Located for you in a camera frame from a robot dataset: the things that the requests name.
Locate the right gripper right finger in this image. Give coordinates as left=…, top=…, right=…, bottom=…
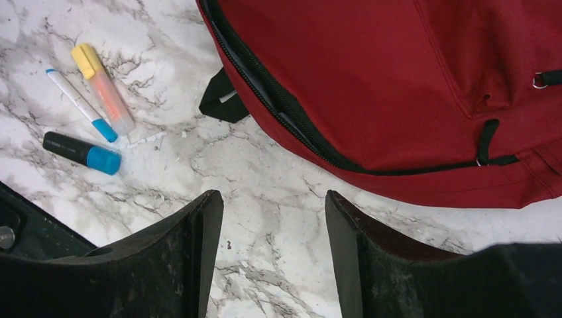
left=325, top=190, right=561, bottom=317

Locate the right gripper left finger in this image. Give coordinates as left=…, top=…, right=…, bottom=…
left=1, top=190, right=223, bottom=317

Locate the red backpack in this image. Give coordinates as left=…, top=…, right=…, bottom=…
left=198, top=1, right=561, bottom=208

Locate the black blue highlighter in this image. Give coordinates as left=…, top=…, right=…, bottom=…
left=42, top=131, right=121, bottom=176

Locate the blue white pen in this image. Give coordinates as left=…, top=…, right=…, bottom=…
left=45, top=68, right=118, bottom=143

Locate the yellow orange highlighter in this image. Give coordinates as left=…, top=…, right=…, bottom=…
left=71, top=43, right=135, bottom=136

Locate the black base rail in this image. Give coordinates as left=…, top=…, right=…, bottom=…
left=1, top=184, right=97, bottom=260

